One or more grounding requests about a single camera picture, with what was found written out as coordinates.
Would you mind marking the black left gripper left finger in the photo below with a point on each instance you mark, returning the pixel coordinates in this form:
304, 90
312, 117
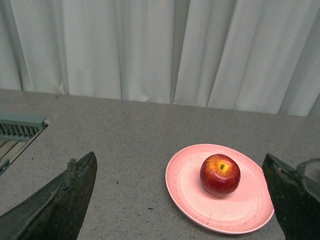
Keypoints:
57, 210

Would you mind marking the green dish rack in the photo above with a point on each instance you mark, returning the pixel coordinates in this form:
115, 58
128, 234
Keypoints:
17, 131

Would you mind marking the pink plate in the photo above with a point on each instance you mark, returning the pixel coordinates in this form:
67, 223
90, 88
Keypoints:
245, 210

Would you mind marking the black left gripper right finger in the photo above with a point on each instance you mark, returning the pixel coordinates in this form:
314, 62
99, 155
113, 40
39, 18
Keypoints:
295, 195

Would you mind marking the red apple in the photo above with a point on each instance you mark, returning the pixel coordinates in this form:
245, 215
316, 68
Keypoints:
219, 175

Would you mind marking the white curtain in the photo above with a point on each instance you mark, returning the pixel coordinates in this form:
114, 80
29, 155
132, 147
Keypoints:
248, 55

